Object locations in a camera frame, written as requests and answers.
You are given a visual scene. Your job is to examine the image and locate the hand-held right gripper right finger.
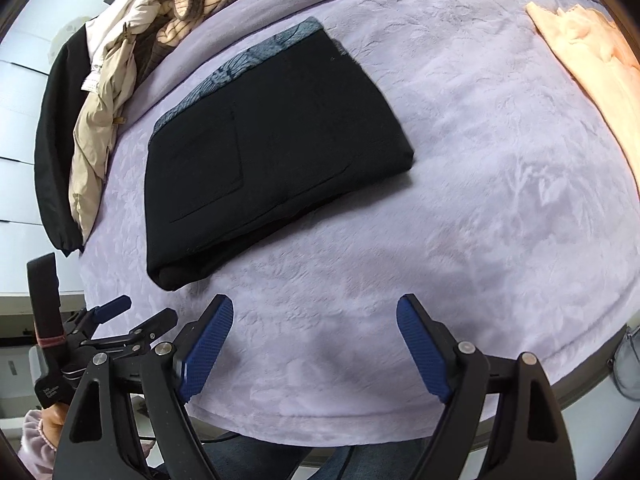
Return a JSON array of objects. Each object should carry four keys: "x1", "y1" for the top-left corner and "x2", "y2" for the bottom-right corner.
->
[{"x1": 396, "y1": 293, "x2": 577, "y2": 480}]

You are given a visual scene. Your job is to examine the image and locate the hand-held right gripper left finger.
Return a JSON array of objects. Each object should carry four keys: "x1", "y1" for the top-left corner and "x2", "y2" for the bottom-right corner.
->
[{"x1": 54, "y1": 294, "x2": 235, "y2": 480}]

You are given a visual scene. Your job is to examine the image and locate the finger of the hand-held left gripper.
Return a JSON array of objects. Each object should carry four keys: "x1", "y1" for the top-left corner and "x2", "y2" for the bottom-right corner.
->
[
  {"x1": 114, "y1": 308, "x2": 179, "y2": 347},
  {"x1": 89, "y1": 295, "x2": 133, "y2": 324}
]

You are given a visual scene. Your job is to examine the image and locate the black pants with grey lining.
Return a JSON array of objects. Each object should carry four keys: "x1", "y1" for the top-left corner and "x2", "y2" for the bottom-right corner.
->
[{"x1": 144, "y1": 16, "x2": 417, "y2": 292}]

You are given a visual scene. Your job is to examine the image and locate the person's left hand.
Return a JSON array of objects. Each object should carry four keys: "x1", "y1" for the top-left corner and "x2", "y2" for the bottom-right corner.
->
[{"x1": 39, "y1": 402, "x2": 68, "y2": 457}]

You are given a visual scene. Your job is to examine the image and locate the lavender plush blanket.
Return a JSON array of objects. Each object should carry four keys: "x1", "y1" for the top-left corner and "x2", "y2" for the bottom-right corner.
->
[{"x1": 77, "y1": 0, "x2": 640, "y2": 449}]

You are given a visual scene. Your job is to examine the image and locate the person's legs in jeans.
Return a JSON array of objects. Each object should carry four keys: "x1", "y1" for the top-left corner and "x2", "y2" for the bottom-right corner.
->
[{"x1": 197, "y1": 432, "x2": 436, "y2": 480}]

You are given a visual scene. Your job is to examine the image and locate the beige jacket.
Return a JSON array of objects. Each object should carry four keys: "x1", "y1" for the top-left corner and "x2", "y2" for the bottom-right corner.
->
[{"x1": 69, "y1": 0, "x2": 221, "y2": 243}]

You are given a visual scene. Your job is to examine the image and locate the black garment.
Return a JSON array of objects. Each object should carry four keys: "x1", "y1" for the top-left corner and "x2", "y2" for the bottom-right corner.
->
[{"x1": 34, "y1": 24, "x2": 103, "y2": 257}]

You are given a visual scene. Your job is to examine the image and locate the dark brown garment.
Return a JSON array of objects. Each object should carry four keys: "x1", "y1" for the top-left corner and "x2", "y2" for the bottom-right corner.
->
[{"x1": 134, "y1": 12, "x2": 176, "y2": 83}]

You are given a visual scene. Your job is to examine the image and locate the striped beige knit garment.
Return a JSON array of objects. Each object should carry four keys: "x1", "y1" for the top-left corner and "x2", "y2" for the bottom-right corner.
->
[{"x1": 154, "y1": 0, "x2": 258, "y2": 52}]

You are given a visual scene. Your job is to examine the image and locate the peach cloth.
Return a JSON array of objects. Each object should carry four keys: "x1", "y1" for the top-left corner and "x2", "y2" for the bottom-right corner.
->
[{"x1": 524, "y1": 1, "x2": 640, "y2": 173}]

